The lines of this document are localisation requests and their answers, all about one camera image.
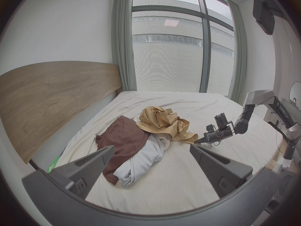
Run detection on bed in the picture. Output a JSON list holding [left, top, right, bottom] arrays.
[[0, 61, 284, 216]]

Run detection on window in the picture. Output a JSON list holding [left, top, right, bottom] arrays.
[[131, 0, 235, 96]]

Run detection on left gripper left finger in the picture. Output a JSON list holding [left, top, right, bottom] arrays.
[[50, 145, 115, 199]]

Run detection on green printed package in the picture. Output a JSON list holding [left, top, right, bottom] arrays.
[[47, 157, 60, 174]]

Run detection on brown garment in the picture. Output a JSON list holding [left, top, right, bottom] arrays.
[[95, 116, 151, 185]]

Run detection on pale grey garment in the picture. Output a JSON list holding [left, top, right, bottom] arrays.
[[114, 134, 165, 187]]

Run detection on tan shorts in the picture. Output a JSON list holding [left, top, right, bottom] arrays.
[[136, 106, 198, 144]]

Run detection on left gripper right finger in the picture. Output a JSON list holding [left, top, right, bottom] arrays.
[[190, 145, 253, 199]]

